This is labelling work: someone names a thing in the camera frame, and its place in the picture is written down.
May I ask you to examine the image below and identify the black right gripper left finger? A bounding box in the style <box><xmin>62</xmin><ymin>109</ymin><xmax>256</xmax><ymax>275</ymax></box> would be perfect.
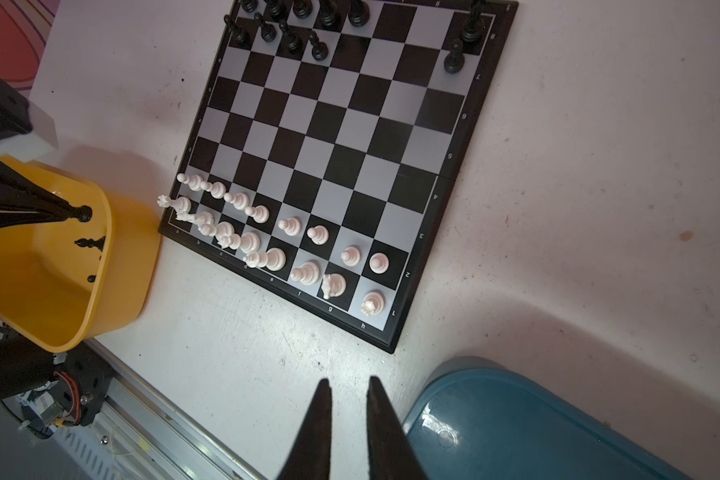
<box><xmin>278</xmin><ymin>378</ymin><xmax>333</xmax><ymax>480</ymax></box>

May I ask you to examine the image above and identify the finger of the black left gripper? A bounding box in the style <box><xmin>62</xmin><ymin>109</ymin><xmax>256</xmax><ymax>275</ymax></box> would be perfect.
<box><xmin>0</xmin><ymin>161</ymin><xmax>93</xmax><ymax>224</ymax></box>

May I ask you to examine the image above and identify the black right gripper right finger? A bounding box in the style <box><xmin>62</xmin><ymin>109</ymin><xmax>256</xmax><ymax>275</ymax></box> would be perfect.
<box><xmin>366</xmin><ymin>376</ymin><xmax>427</xmax><ymax>479</ymax></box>

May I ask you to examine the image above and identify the white knight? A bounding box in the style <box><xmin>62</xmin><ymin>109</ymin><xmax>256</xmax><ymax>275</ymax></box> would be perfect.
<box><xmin>321</xmin><ymin>273</ymin><xmax>346</xmax><ymax>300</ymax></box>

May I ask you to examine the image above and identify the white bishop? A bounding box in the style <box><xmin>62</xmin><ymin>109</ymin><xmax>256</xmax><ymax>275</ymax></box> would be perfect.
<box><xmin>290</xmin><ymin>261</ymin><xmax>321</xmax><ymax>285</ymax></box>

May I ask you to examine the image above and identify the white pawn g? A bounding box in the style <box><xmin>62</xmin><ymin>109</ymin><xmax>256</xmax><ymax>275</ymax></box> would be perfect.
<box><xmin>340</xmin><ymin>245</ymin><xmax>362</xmax><ymax>267</ymax></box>

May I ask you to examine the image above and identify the white king chess piece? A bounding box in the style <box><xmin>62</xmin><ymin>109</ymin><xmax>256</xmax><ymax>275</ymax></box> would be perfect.
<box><xmin>244</xmin><ymin>248</ymin><xmax>286</xmax><ymax>271</ymax></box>

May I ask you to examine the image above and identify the white pawn f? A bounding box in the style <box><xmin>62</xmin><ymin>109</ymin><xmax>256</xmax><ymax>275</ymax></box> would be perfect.
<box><xmin>307</xmin><ymin>225</ymin><xmax>330</xmax><ymax>245</ymax></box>

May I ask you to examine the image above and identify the white pawn e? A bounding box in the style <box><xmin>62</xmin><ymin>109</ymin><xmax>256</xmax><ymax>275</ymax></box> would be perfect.
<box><xmin>277</xmin><ymin>217</ymin><xmax>302</xmax><ymax>237</ymax></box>

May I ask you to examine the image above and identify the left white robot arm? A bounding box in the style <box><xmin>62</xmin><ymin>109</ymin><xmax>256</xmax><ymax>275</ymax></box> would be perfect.
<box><xmin>0</xmin><ymin>161</ymin><xmax>93</xmax><ymax>400</ymax></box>

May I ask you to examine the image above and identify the white knight chess piece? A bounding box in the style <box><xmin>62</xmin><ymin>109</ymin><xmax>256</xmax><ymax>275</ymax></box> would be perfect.
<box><xmin>176</xmin><ymin>211</ymin><xmax>215</xmax><ymax>227</ymax></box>

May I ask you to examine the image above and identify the white bishop chess piece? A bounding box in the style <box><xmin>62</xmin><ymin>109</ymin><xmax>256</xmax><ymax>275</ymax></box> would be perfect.
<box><xmin>198</xmin><ymin>222</ymin><xmax>235</xmax><ymax>237</ymax></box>

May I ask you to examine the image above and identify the white queen chess piece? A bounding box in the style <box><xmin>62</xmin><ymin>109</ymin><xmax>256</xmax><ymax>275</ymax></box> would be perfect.
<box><xmin>217</xmin><ymin>232</ymin><xmax>261</xmax><ymax>253</ymax></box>

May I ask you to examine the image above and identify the black rook chess piece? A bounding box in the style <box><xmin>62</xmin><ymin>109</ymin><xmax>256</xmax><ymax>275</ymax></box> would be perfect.
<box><xmin>239</xmin><ymin>0</ymin><xmax>259</xmax><ymax>14</ymax></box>

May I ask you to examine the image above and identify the black white chess board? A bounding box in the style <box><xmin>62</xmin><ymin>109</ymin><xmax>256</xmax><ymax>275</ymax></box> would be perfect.
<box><xmin>159</xmin><ymin>1</ymin><xmax>519</xmax><ymax>352</ymax></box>

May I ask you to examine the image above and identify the black queen chess piece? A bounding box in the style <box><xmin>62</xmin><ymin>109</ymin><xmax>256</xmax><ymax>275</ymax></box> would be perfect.
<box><xmin>317</xmin><ymin>0</ymin><xmax>341</xmax><ymax>30</ymax></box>

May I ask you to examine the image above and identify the black king chess piece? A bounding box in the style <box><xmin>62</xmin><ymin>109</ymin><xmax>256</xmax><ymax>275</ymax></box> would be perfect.
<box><xmin>347</xmin><ymin>0</ymin><xmax>370</xmax><ymax>27</ymax></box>

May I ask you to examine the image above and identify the teal plastic tray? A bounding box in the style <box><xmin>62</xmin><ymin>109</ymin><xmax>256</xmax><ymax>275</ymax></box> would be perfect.
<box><xmin>403</xmin><ymin>356</ymin><xmax>685</xmax><ymax>479</ymax></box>

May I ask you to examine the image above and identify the yellow plastic tray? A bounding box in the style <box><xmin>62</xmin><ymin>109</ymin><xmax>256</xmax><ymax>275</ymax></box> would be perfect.
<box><xmin>0</xmin><ymin>155</ymin><xmax>160</xmax><ymax>353</ymax></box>

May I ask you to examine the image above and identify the white rook right corner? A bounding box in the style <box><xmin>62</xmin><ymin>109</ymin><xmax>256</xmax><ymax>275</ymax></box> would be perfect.
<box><xmin>360</xmin><ymin>290</ymin><xmax>385</xmax><ymax>317</ymax></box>

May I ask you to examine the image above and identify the white rook corner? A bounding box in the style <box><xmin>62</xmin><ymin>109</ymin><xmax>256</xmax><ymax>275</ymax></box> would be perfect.
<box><xmin>360</xmin><ymin>290</ymin><xmax>385</xmax><ymax>317</ymax></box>
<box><xmin>157</xmin><ymin>195</ymin><xmax>192</xmax><ymax>214</ymax></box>

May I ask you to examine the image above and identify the white rook left corner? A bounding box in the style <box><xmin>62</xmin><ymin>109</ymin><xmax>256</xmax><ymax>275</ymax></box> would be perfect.
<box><xmin>157</xmin><ymin>195</ymin><xmax>192</xmax><ymax>214</ymax></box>

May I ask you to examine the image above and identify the white pawn right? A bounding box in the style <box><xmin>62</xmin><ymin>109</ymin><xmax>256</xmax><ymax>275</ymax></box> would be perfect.
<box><xmin>369</xmin><ymin>252</ymin><xmax>390</xmax><ymax>275</ymax></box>

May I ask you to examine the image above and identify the white pawn a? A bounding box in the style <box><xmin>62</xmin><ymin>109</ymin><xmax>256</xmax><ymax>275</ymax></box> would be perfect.
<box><xmin>176</xmin><ymin>173</ymin><xmax>206</xmax><ymax>191</ymax></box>

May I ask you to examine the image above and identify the white pawn b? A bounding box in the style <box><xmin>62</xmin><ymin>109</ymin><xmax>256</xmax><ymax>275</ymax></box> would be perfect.
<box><xmin>201</xmin><ymin>181</ymin><xmax>227</xmax><ymax>199</ymax></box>

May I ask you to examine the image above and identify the white pawn c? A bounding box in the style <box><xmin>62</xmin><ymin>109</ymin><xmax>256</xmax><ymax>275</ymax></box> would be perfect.
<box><xmin>223</xmin><ymin>192</ymin><xmax>250</xmax><ymax>211</ymax></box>

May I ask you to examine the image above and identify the white pawn d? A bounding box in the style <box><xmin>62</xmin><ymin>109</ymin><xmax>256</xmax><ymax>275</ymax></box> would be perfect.
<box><xmin>244</xmin><ymin>205</ymin><xmax>270</xmax><ymax>224</ymax></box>

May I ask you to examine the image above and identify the black pawn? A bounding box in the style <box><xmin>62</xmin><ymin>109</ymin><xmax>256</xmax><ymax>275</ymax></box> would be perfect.
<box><xmin>443</xmin><ymin>38</ymin><xmax>465</xmax><ymax>74</ymax></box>
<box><xmin>254</xmin><ymin>12</ymin><xmax>277</xmax><ymax>43</ymax></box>
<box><xmin>308</xmin><ymin>30</ymin><xmax>330</xmax><ymax>62</ymax></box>
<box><xmin>223</xmin><ymin>15</ymin><xmax>251</xmax><ymax>48</ymax></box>
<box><xmin>278</xmin><ymin>20</ymin><xmax>303</xmax><ymax>55</ymax></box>

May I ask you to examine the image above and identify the black pawn far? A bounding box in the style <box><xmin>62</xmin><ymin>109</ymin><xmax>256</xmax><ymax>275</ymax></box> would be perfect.
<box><xmin>443</xmin><ymin>38</ymin><xmax>465</xmax><ymax>74</ymax></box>

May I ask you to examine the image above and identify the black rook far corner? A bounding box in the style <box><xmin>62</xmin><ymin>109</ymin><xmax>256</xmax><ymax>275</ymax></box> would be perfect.
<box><xmin>460</xmin><ymin>0</ymin><xmax>485</xmax><ymax>44</ymax></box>

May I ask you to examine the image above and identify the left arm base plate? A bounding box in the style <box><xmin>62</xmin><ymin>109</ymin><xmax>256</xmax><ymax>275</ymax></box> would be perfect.
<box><xmin>11</xmin><ymin>341</ymin><xmax>118</xmax><ymax>439</ymax></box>

